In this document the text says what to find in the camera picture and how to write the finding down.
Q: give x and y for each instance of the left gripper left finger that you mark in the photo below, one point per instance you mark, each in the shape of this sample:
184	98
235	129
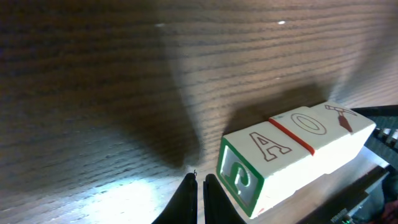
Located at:
182	207

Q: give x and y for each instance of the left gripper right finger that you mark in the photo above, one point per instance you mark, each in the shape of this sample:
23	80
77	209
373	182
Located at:
218	207

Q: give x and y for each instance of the white block letter A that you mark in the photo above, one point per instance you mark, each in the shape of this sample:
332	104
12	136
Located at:
261	166

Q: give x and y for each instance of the white block letter O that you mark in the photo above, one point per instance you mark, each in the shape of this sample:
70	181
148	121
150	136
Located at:
329	144

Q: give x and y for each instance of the white block with picture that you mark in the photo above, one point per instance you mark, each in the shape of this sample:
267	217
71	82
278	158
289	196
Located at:
358	126

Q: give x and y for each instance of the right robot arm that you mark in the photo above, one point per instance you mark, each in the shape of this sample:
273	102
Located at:
372	198

